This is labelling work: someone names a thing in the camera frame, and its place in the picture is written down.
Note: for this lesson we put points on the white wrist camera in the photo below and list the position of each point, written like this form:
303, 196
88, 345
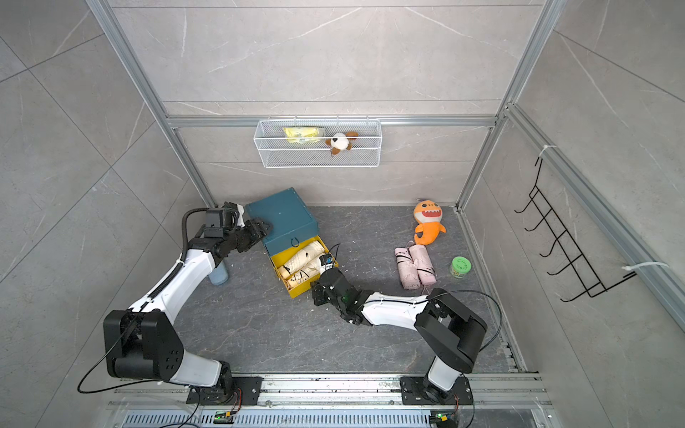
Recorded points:
232, 216
326, 261

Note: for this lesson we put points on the pink folded umbrella right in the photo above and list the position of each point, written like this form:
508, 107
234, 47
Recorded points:
423, 265

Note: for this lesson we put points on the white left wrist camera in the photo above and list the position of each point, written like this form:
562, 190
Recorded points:
232, 216

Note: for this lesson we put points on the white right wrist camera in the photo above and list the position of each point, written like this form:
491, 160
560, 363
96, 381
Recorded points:
326, 261

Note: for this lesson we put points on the teal drawer cabinet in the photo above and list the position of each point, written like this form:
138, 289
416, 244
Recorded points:
291, 220

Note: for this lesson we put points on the green lidded round tin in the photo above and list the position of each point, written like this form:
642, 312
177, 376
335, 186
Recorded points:
460, 266

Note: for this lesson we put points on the beige umbrella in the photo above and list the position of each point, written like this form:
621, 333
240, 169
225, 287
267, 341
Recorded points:
310, 252
302, 276

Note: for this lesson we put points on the white wire wall basket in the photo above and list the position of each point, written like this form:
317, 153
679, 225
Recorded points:
276, 153

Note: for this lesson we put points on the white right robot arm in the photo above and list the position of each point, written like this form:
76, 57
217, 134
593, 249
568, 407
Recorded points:
451, 329

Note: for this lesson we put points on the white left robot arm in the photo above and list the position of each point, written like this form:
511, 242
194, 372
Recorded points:
141, 342

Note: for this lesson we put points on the pink folded umbrella left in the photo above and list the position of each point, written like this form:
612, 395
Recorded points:
407, 269

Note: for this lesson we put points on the orange shark plush toy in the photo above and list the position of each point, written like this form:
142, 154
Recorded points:
428, 215

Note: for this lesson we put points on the brown white plush dog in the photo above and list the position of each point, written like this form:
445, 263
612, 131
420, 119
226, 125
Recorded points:
341, 142

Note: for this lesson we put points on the pink folded umbrella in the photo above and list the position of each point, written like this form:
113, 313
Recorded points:
407, 269
423, 265

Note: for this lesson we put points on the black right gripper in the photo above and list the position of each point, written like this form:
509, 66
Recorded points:
317, 292

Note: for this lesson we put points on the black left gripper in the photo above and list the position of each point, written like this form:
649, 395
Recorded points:
257, 232

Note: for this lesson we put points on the blue grey cylinder case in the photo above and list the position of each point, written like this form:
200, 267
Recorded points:
219, 276

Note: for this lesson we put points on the black wire wall hook rack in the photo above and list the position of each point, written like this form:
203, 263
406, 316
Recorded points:
565, 243

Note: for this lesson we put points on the yellow item in basket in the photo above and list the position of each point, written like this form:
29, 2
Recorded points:
304, 135

